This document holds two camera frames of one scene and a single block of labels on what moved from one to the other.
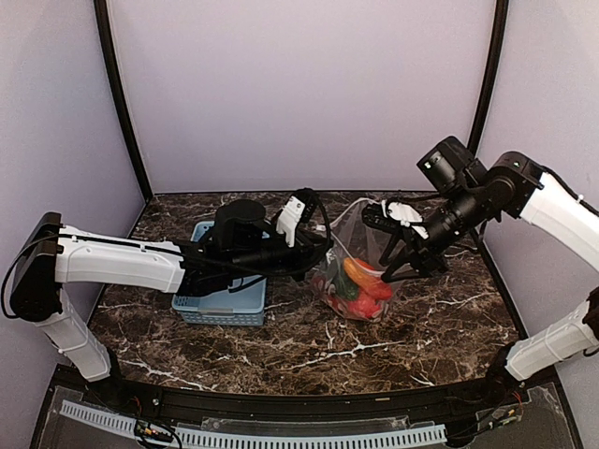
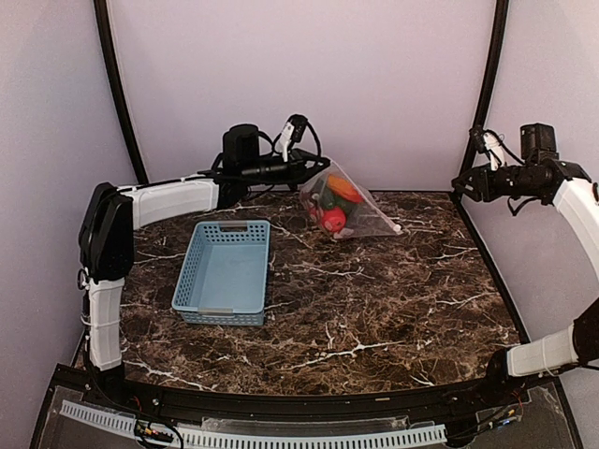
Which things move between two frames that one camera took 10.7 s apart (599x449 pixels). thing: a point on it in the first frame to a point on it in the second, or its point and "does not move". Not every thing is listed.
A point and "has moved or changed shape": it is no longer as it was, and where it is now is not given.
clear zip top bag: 349,279 to 343,208
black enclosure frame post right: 502,7 does not move
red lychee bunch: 323,286 has moved or changed shape
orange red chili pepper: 368,279 to 343,187
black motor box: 238,225 to 241,148
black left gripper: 308,252 to 299,171
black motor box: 451,168 to 538,143
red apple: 364,307 to 334,219
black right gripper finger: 394,247 to 464,180
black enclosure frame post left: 101,13 does not move
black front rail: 400,402 does not move
